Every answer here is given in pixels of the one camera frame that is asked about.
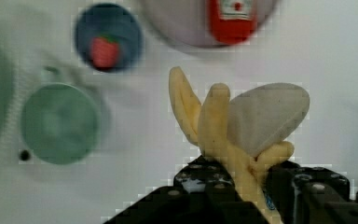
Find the red plush ketchup bottle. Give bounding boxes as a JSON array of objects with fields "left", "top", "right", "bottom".
[{"left": 208, "top": 0, "right": 257, "bottom": 45}]

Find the blue small bowl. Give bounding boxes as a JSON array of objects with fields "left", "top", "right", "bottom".
[{"left": 74, "top": 3, "right": 144, "bottom": 73}]

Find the red strawberry in bowl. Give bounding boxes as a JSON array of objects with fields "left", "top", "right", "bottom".
[{"left": 90, "top": 36, "right": 119, "bottom": 69}]

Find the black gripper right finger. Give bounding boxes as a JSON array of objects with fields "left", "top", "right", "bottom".
[{"left": 265, "top": 160, "right": 352, "bottom": 224}]

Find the green mug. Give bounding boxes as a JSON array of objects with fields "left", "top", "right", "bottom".
[{"left": 21, "top": 65, "right": 103, "bottom": 165}]

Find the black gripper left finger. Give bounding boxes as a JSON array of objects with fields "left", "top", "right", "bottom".
[{"left": 172, "top": 156, "right": 235, "bottom": 197}]

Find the yellow plush peeled banana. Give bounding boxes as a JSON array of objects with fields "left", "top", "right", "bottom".
[{"left": 169, "top": 66, "right": 310, "bottom": 224}]

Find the grey round plate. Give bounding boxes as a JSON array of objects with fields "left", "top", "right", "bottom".
[{"left": 140, "top": 0, "right": 282, "bottom": 48}]

